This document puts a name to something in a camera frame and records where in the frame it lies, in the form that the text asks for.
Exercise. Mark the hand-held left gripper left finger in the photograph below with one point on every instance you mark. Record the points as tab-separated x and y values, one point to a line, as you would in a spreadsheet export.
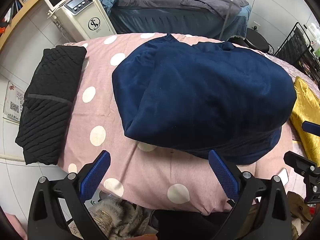
96	173

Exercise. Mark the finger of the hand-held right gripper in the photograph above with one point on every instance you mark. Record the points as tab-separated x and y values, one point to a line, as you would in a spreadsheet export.
300	165
312	127

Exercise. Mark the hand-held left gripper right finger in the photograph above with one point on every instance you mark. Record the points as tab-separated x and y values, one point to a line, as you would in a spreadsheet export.
222	172

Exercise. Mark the navy blue fleece jacket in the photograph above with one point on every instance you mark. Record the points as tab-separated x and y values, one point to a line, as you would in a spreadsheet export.
200	92

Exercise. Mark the golden yellow cloth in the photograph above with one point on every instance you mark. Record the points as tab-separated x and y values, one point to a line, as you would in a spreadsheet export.
307	105

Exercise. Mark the olive cloth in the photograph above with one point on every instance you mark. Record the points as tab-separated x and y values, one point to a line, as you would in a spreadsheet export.
297	205

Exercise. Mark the fur-trimmed beige coat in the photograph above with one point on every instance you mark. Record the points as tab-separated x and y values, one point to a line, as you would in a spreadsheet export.
112	212

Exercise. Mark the pink polka dot bedsheet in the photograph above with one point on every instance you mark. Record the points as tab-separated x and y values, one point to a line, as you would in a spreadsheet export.
100	110

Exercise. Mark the dark cloth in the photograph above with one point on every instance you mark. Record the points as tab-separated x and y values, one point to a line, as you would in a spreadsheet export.
185	225

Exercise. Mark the black folded knit garment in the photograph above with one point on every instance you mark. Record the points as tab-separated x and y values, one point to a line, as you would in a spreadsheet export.
50	92

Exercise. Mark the white plastic bottle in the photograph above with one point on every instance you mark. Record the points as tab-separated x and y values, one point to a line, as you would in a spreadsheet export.
315	31

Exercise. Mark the black round stool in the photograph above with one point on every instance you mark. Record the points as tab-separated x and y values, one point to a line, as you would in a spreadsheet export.
257	42

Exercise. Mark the white pole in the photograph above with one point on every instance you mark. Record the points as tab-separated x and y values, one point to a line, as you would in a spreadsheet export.
228	12

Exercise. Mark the grey blanket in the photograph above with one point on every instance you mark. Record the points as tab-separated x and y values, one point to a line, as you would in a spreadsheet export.
215	1

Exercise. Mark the white machine with screen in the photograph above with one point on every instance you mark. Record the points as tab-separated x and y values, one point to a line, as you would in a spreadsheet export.
85	12

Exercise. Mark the bed with dark cover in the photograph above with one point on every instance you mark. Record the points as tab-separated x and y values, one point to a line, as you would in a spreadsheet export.
162	17

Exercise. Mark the wooden shelf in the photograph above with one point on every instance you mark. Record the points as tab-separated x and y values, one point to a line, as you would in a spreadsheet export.
20	22

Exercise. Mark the paper wall notice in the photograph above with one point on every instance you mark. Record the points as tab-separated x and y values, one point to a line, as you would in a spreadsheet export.
15	102

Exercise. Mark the white wall socket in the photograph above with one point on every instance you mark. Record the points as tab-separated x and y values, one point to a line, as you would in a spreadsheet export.
256	26

